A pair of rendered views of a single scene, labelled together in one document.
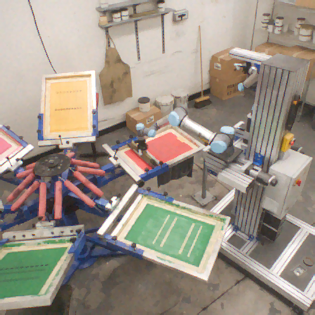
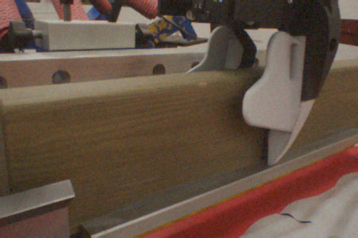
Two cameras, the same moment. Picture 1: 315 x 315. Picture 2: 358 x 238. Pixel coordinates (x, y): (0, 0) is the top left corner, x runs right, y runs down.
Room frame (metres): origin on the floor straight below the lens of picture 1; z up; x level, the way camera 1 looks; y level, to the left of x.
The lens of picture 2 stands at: (2.37, -0.09, 1.10)
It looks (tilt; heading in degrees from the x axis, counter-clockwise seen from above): 18 degrees down; 83
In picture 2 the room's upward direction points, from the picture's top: 3 degrees clockwise
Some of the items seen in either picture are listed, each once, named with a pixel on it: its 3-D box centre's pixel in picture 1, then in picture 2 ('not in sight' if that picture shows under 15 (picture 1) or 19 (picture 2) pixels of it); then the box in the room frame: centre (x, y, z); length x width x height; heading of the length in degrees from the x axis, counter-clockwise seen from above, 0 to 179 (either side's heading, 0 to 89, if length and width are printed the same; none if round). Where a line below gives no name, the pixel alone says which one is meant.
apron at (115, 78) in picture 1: (114, 69); not in sight; (4.52, 0.57, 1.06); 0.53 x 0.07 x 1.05; 122
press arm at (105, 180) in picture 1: (123, 171); not in sight; (2.34, 0.35, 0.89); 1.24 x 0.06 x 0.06; 122
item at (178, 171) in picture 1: (174, 169); not in sight; (2.45, -0.16, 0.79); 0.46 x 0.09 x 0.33; 122
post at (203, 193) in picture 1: (205, 169); not in sight; (2.77, -0.56, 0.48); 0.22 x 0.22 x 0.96; 32
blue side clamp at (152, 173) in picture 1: (154, 171); not in sight; (2.21, 0.04, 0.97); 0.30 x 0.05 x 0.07; 122
